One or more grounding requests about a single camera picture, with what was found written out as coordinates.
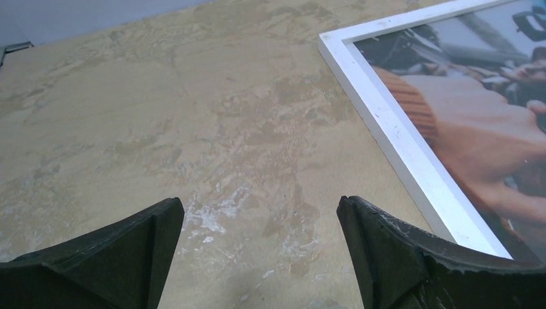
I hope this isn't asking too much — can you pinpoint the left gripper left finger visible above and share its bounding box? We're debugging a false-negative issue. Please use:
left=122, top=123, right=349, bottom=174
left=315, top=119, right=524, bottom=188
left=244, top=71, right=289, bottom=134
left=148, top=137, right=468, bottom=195
left=1, top=198, right=184, bottom=308

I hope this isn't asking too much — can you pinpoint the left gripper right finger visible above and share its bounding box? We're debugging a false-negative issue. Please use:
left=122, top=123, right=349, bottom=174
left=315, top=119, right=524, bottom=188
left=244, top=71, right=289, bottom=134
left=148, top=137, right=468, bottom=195
left=337, top=196, right=545, bottom=308

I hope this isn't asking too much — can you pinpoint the wooden picture frame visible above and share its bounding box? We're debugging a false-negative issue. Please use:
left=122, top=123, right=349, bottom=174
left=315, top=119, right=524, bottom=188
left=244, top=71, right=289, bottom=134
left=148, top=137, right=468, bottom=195
left=319, top=1, right=521, bottom=261

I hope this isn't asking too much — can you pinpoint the glossy photo print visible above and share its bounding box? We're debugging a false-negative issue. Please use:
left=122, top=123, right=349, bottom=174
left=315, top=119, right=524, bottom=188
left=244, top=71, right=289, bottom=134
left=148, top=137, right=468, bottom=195
left=354, top=1, right=545, bottom=262

